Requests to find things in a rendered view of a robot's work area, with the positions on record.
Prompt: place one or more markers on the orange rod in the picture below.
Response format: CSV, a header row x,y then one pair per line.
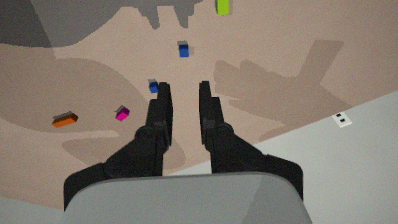
x,y
65,120

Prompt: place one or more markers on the lime green rectangular bar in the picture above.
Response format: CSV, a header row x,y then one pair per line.
x,y
222,7

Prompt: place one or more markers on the magenta block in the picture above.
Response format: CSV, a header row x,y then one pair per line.
x,y
122,114

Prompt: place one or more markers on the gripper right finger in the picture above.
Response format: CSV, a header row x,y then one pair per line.
x,y
229,150

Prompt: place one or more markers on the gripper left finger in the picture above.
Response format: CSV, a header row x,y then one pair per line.
x,y
143,156

